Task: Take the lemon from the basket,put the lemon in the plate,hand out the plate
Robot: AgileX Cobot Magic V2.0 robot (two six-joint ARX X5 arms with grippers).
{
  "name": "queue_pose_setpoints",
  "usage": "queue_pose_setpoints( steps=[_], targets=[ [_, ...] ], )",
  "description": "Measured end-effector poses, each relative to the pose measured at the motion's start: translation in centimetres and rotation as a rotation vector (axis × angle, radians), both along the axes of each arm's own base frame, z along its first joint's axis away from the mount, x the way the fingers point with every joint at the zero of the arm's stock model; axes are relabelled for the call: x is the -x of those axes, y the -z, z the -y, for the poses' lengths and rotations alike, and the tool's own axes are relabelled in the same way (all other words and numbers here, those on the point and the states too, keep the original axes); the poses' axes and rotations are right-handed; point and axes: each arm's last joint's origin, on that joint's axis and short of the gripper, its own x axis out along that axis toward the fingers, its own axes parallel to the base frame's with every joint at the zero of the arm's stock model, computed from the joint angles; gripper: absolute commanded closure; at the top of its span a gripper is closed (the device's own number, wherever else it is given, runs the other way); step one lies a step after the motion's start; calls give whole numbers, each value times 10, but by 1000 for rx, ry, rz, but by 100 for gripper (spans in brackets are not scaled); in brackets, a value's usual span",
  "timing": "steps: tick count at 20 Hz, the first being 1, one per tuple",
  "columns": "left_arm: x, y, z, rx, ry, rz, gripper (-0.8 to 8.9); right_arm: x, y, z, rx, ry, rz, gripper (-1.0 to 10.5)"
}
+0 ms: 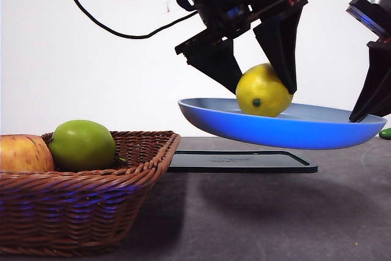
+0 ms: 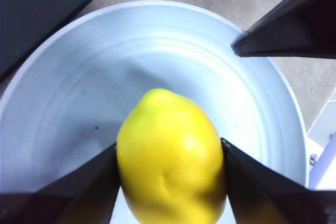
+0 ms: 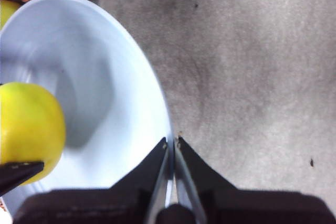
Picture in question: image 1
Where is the yellow lemon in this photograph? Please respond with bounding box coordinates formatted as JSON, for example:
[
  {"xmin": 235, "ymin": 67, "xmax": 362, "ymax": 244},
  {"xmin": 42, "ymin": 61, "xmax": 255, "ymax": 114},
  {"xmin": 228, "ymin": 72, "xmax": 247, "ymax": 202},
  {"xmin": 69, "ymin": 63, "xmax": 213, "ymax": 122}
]
[{"xmin": 235, "ymin": 62, "xmax": 294, "ymax": 118}]

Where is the blue round plate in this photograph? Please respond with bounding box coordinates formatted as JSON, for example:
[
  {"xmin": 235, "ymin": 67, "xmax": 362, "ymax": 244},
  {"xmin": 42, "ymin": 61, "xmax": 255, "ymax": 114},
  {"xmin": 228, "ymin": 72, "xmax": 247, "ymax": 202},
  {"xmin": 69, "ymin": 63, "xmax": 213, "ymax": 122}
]
[{"xmin": 178, "ymin": 97, "xmax": 388, "ymax": 150}]

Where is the brown wicker basket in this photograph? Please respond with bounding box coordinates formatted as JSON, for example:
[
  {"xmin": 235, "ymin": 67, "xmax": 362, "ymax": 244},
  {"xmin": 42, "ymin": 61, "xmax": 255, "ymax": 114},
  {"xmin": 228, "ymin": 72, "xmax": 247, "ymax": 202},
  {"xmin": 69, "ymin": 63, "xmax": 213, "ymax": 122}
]
[{"xmin": 0, "ymin": 130, "xmax": 182, "ymax": 257}]

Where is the black flat tray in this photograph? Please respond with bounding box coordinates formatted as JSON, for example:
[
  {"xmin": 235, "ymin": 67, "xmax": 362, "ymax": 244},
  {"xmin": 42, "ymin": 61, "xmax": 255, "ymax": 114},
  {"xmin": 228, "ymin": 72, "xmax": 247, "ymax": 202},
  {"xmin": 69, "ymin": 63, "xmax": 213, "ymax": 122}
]
[{"xmin": 167, "ymin": 150, "xmax": 318, "ymax": 174}]

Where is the green apple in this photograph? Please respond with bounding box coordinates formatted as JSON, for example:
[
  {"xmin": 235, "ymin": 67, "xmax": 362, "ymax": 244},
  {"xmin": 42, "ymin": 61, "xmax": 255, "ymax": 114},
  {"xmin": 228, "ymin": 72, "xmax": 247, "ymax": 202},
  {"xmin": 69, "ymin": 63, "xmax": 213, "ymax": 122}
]
[{"xmin": 48, "ymin": 119, "xmax": 126, "ymax": 172}]

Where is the red yellow apple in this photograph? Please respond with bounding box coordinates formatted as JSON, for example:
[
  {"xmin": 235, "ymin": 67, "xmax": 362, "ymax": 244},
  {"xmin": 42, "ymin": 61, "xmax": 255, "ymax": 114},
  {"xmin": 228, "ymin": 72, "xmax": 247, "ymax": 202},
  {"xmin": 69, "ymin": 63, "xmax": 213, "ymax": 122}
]
[{"xmin": 0, "ymin": 134, "xmax": 56, "ymax": 174}]

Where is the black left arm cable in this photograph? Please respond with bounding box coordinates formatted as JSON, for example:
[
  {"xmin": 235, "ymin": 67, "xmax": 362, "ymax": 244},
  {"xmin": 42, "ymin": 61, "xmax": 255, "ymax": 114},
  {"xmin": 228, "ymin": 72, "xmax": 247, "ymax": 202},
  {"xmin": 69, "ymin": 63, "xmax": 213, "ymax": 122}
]
[{"xmin": 66, "ymin": 0, "xmax": 199, "ymax": 40}]

